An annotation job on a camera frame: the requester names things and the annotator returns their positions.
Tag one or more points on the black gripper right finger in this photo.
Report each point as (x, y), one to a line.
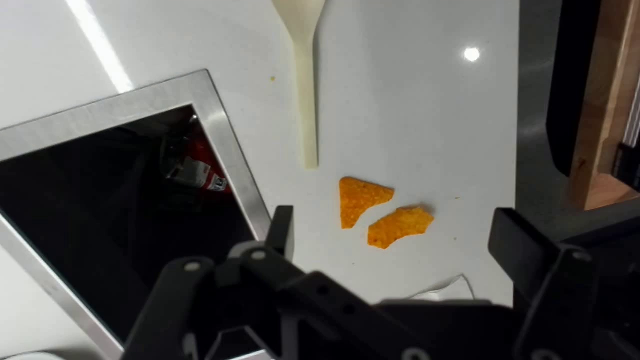
(567, 300)

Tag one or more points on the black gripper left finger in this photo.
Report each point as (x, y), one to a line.
(220, 300)

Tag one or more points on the curved orange corn chip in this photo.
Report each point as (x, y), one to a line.
(400, 225)

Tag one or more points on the cream plastic spoon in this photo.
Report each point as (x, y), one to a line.
(306, 81)

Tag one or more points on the steel-framed counter bin opening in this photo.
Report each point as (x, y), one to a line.
(80, 213)

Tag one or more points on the red white wrapper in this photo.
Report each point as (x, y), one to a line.
(200, 170)

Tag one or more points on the wooden side table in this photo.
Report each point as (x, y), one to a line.
(602, 100)

